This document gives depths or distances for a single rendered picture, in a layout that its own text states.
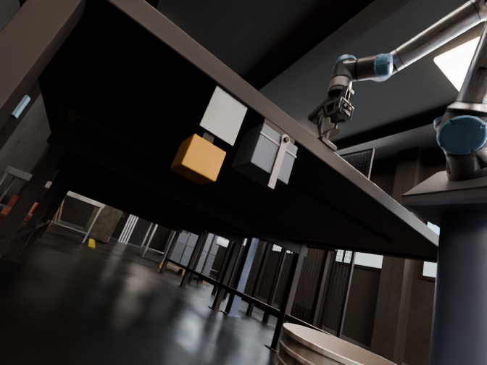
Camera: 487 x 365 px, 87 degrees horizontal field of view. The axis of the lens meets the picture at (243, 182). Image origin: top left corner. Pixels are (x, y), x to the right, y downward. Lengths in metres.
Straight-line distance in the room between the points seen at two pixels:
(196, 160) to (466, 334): 0.84
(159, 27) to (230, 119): 0.25
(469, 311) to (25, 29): 1.20
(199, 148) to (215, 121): 0.10
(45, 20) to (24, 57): 0.08
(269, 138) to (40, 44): 0.50
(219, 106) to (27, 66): 0.37
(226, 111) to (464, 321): 0.86
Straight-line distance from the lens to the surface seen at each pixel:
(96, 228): 7.69
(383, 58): 1.06
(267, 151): 0.69
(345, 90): 1.00
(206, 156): 0.59
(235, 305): 3.11
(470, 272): 1.02
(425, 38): 1.17
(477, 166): 1.16
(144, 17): 0.69
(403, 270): 4.14
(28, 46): 0.62
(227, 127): 0.67
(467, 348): 1.00
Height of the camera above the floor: 0.46
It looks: 18 degrees up
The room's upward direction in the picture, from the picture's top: 19 degrees clockwise
